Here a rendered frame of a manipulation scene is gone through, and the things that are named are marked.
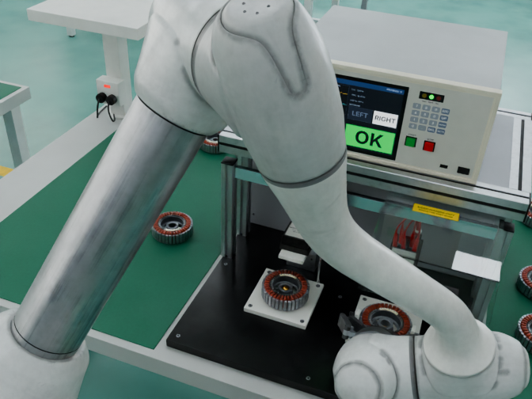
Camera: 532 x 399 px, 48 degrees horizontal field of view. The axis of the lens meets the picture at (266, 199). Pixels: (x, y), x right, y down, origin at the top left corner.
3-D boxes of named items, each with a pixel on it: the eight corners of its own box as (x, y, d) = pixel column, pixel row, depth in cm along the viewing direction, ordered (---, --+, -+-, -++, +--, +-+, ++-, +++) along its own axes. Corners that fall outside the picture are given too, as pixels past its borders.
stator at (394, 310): (404, 358, 124) (408, 345, 122) (351, 341, 127) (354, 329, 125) (413, 321, 133) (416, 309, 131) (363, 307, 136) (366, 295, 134)
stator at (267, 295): (304, 316, 137) (305, 304, 135) (256, 307, 139) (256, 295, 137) (311, 283, 146) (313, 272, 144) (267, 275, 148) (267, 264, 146)
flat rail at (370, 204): (501, 242, 125) (505, 231, 124) (228, 176, 142) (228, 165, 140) (501, 239, 126) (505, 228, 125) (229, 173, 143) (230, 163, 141)
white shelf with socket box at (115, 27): (148, 169, 192) (137, 28, 166) (51, 145, 202) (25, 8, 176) (196, 123, 219) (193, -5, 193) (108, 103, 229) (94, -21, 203)
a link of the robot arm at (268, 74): (378, 146, 63) (315, 93, 73) (349, -14, 51) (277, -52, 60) (271, 207, 61) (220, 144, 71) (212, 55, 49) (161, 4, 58)
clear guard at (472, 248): (488, 326, 107) (498, 302, 103) (356, 289, 113) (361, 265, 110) (498, 224, 132) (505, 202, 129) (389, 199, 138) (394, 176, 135)
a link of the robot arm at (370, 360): (343, 389, 105) (421, 389, 101) (327, 423, 90) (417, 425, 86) (337, 328, 105) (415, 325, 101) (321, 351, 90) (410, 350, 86)
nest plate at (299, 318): (305, 329, 136) (305, 326, 135) (243, 311, 140) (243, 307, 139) (323, 287, 147) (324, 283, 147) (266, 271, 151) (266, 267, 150)
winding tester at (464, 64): (476, 184, 124) (502, 93, 113) (277, 141, 136) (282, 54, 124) (488, 108, 155) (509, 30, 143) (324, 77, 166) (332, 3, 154)
